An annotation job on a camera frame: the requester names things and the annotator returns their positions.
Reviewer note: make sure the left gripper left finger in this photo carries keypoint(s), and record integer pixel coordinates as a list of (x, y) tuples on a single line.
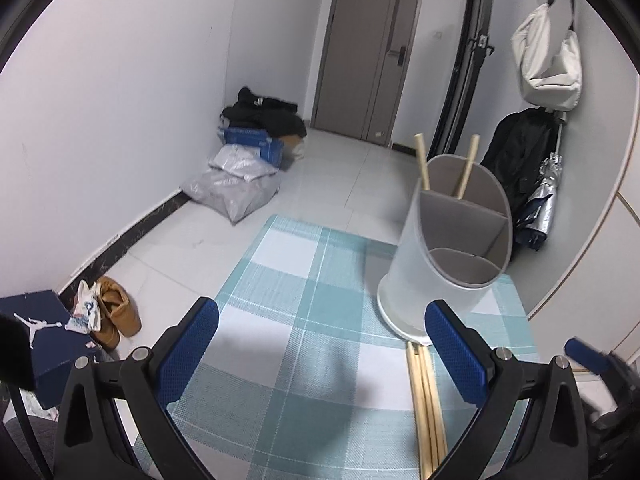
[(152, 378)]

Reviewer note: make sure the white crumpled socks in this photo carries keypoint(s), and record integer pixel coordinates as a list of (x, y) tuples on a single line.
[(86, 316)]

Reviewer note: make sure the tan suede shoe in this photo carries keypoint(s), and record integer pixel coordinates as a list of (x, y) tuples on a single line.
[(118, 314)]

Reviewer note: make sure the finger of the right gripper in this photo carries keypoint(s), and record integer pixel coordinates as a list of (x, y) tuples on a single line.
[(586, 356)]

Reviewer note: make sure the grey entrance door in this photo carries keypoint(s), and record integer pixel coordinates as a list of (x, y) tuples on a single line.
[(363, 67)]

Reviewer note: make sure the brown cardboard box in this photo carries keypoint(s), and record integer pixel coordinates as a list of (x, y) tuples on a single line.
[(293, 147)]

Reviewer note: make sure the blue cardboard box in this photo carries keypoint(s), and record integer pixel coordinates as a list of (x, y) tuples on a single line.
[(256, 140)]

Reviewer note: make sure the navy Jordan shoe box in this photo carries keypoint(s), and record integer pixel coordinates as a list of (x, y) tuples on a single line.
[(54, 349)]

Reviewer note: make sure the black clothes pile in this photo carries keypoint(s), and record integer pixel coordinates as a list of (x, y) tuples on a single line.
[(278, 118)]

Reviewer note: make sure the teal plaid table mat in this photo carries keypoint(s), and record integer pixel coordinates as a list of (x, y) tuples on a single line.
[(302, 379)]

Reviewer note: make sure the white hanging bag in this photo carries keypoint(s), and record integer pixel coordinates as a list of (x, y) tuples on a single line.
[(547, 77)]

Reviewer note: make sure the white plastic mailer bag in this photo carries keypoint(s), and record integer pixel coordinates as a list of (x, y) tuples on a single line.
[(241, 162)]

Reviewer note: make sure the silver folded umbrella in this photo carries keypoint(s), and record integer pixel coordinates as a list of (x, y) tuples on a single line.
[(535, 221)]

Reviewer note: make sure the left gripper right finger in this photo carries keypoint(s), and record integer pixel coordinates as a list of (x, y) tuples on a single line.
[(493, 385)]

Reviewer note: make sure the black framed sliding door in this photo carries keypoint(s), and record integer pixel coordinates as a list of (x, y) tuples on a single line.
[(473, 49)]

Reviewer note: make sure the black hanging jacket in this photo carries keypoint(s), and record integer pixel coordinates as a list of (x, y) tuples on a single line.
[(521, 142)]

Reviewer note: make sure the white utensil holder cup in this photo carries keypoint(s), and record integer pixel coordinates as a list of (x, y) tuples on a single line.
[(450, 249)]

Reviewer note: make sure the grey plastic mailer bag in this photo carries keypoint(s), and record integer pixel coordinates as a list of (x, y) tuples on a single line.
[(232, 197)]

